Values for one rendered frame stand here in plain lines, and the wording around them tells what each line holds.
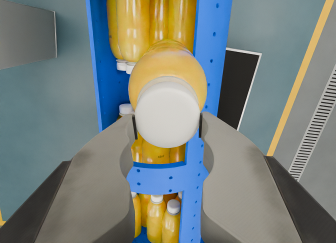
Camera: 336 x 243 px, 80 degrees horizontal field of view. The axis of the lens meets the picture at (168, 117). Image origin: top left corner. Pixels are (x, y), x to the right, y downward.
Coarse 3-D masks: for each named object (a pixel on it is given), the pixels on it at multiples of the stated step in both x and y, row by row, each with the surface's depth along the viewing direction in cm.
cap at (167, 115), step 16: (144, 96) 11; (160, 96) 11; (176, 96) 11; (192, 96) 12; (144, 112) 11; (160, 112) 11; (176, 112) 11; (192, 112) 11; (144, 128) 12; (160, 128) 12; (176, 128) 12; (192, 128) 12; (160, 144) 12; (176, 144) 12
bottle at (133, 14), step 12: (120, 0) 38; (132, 0) 37; (144, 0) 38; (120, 12) 39; (132, 12) 38; (144, 12) 39; (120, 24) 40; (132, 24) 39; (144, 24) 40; (120, 36) 40; (132, 36) 40; (144, 36) 41; (120, 48) 42; (132, 48) 41; (144, 48) 42; (132, 60) 42
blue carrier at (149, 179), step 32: (96, 0) 43; (224, 0) 33; (96, 32) 44; (224, 32) 36; (96, 64) 44; (96, 96) 46; (128, 96) 59; (192, 160) 41; (160, 192) 41; (192, 192) 45; (192, 224) 50
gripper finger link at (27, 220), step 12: (60, 168) 8; (48, 180) 8; (60, 180) 8; (36, 192) 7; (48, 192) 7; (24, 204) 7; (36, 204) 7; (48, 204) 7; (12, 216) 6; (24, 216) 6; (36, 216) 6; (0, 228) 6; (12, 228) 6; (24, 228) 6; (36, 228) 6; (0, 240) 6; (12, 240) 6; (24, 240) 6
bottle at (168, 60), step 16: (160, 48) 16; (176, 48) 16; (144, 64) 15; (160, 64) 14; (176, 64) 14; (192, 64) 15; (144, 80) 14; (160, 80) 13; (176, 80) 13; (192, 80) 14
